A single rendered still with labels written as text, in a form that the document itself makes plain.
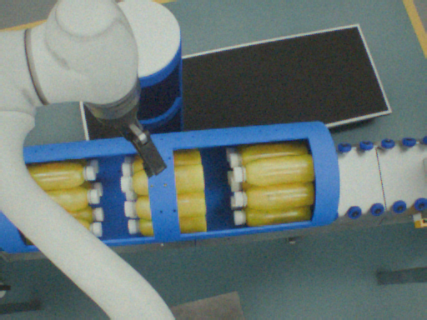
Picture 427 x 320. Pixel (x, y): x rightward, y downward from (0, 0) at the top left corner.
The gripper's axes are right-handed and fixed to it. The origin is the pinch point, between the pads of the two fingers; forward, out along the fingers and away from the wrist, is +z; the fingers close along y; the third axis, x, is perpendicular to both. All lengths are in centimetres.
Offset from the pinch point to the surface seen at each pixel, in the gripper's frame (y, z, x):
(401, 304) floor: 90, 158, 68
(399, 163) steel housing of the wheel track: 37, 60, 68
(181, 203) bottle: 6.3, 36.8, 4.7
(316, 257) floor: 43, 154, 52
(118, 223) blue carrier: -5, 54, -11
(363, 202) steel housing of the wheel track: 38, 61, 50
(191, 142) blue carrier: -2.4, 30.0, 15.7
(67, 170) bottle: -19.5, 35.6, -12.4
